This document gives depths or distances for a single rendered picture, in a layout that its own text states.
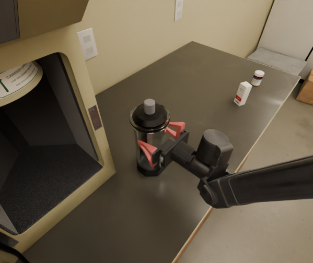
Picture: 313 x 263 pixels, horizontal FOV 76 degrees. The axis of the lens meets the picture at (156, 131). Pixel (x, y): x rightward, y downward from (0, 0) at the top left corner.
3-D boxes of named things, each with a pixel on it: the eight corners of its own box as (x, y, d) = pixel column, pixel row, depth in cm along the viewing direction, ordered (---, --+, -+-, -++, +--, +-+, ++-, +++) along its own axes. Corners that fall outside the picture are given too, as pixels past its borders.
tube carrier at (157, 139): (128, 163, 67) (120, 116, 52) (150, 145, 73) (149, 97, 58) (152, 182, 62) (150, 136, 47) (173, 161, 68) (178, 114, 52)
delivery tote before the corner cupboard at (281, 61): (238, 80, 273) (246, 57, 248) (252, 68, 294) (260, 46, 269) (283, 98, 245) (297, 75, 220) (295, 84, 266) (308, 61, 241)
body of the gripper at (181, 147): (159, 150, 49) (184, 167, 45) (183, 128, 54) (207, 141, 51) (159, 165, 54) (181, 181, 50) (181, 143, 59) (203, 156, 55)
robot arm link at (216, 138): (209, 208, 42) (238, 195, 46) (230, 173, 35) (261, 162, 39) (180, 168, 50) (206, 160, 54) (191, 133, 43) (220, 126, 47)
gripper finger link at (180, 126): (148, 123, 55) (175, 141, 51) (165, 110, 58) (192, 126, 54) (149, 140, 60) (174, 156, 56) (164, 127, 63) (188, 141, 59)
